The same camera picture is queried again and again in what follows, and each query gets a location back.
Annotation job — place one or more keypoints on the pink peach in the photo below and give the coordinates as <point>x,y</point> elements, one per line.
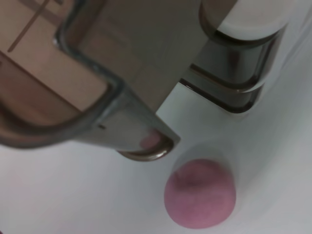
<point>200,195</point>

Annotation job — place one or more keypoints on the white drawer cabinet frame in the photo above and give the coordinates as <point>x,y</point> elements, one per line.
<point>253,17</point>

